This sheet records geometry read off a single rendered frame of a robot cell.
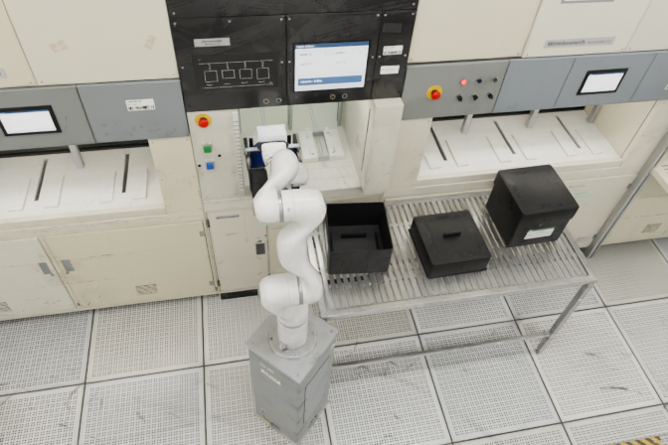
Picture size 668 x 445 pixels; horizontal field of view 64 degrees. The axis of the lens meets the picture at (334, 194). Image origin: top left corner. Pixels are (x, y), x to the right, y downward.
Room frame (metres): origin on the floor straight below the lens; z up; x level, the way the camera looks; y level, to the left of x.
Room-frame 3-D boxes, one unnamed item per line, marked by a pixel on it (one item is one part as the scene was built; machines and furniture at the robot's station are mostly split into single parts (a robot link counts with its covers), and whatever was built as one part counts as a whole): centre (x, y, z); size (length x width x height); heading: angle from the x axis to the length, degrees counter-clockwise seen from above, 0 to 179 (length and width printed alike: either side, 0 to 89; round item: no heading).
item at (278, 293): (1.03, 0.15, 1.07); 0.19 x 0.12 x 0.24; 104
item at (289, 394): (1.04, 0.12, 0.38); 0.28 x 0.28 x 0.76; 60
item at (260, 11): (2.14, 0.29, 0.98); 0.95 x 0.88 x 1.95; 15
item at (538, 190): (1.77, -0.94, 0.89); 0.29 x 0.29 x 0.25; 16
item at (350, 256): (1.51, -0.12, 0.85); 0.28 x 0.28 x 0.17; 9
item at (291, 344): (1.04, 0.12, 0.85); 0.19 x 0.19 x 0.18
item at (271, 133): (1.69, 0.28, 1.11); 0.24 x 0.20 x 0.32; 105
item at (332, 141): (2.06, 0.09, 0.89); 0.22 x 0.21 x 0.04; 15
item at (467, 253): (1.56, -0.56, 0.83); 0.29 x 0.29 x 0.13; 16
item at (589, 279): (1.59, -0.55, 0.38); 1.30 x 0.60 x 0.76; 105
